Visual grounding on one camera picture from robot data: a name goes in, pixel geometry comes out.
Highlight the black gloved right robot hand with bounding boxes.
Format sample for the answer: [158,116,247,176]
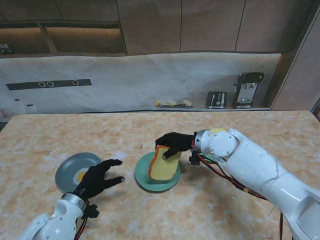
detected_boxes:
[154,132,197,161]

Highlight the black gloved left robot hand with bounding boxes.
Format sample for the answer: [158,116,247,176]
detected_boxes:
[74,158,126,200]

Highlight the toy fried egg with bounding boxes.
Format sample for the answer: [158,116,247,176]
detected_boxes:
[72,168,89,186]

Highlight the grey round plate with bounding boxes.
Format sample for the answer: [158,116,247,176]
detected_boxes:
[54,152,102,193]

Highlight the dark flat cutting board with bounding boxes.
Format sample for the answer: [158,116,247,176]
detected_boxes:
[156,104,194,109]

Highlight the black toaster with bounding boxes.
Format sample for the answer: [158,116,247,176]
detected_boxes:
[205,91,228,110]

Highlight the black silver coffee machine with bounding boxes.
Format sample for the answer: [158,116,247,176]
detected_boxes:
[232,71,265,110]

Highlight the small white box device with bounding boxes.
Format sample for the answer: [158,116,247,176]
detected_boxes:
[24,103,38,114]

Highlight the white countertop appliance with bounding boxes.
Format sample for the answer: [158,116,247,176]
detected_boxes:
[0,98,26,121]

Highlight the black panel with white rings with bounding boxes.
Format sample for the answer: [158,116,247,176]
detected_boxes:
[5,78,93,91]

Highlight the tall wooden cabinet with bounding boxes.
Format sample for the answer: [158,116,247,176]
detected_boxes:
[271,0,320,112]

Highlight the dark background equipment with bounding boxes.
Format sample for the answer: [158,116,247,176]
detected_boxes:
[311,97,320,120]

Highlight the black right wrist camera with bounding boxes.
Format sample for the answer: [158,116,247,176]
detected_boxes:
[189,148,201,166]

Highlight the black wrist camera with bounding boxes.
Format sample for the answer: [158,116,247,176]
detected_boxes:
[83,203,100,219]
[189,148,201,166]

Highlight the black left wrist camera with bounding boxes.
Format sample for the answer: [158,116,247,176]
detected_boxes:
[83,203,100,219]

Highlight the left arm red black cables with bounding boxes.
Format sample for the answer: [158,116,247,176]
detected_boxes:
[74,199,91,240]

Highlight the arm red black cables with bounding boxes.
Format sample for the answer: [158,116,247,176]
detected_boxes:
[191,139,285,240]
[74,199,91,240]

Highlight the right arm red black cables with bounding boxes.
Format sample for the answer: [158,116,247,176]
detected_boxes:
[191,139,285,240]

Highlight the wooden wall shelf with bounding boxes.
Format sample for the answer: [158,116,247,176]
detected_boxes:
[0,21,128,57]

